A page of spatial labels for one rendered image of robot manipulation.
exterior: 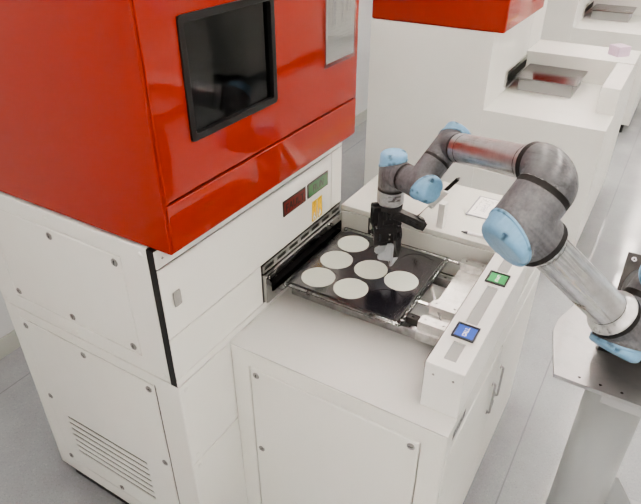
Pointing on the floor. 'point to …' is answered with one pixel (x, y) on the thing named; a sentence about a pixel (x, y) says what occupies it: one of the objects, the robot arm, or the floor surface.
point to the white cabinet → (364, 434)
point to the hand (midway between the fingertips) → (392, 261)
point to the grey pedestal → (594, 455)
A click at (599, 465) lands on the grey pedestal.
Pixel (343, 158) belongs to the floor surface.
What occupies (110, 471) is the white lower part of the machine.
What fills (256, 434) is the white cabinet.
